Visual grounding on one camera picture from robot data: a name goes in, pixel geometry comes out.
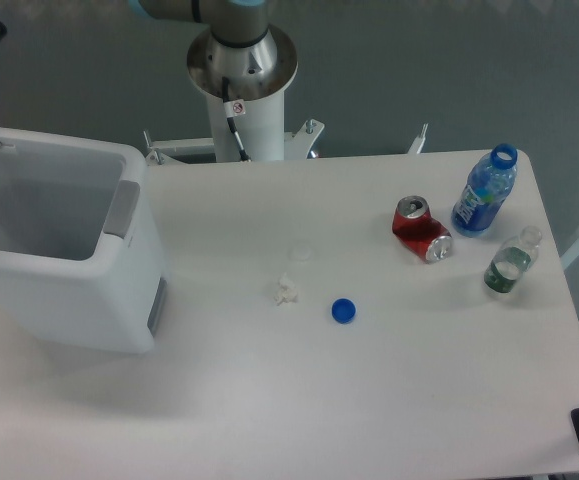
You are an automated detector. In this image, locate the white trash can body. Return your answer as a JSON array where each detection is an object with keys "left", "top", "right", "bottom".
[{"left": 0, "top": 128, "right": 168, "bottom": 353}]

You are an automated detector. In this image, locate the blue plastic drink bottle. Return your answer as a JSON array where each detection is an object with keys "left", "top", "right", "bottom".
[{"left": 451, "top": 143, "right": 518, "bottom": 237}]

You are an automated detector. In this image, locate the white translucent bottle cap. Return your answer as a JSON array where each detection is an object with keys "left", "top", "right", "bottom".
[{"left": 289, "top": 241, "right": 313, "bottom": 262}]

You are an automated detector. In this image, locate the blue bottle cap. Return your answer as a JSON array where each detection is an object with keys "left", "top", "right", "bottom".
[{"left": 330, "top": 298, "right": 357, "bottom": 324}]

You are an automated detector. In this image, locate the crushed red soda can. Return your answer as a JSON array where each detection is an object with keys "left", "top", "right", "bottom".
[{"left": 392, "top": 195, "right": 453, "bottom": 264}]

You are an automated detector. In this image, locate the crumpled white paper scrap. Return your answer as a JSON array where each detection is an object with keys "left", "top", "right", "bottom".
[{"left": 274, "top": 272, "right": 299, "bottom": 306}]

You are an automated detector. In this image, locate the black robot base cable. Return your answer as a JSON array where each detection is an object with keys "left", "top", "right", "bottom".
[{"left": 221, "top": 75, "right": 254, "bottom": 163}]

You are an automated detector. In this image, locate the white metal table frame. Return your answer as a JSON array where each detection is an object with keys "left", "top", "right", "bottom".
[{"left": 141, "top": 118, "right": 430, "bottom": 166}]

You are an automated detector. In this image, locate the clear green-label bottle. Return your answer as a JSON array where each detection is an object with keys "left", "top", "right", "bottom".
[{"left": 483, "top": 226, "right": 542, "bottom": 294}]

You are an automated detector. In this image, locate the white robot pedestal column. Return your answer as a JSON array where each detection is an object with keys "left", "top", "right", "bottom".
[{"left": 187, "top": 25, "right": 298, "bottom": 163}]

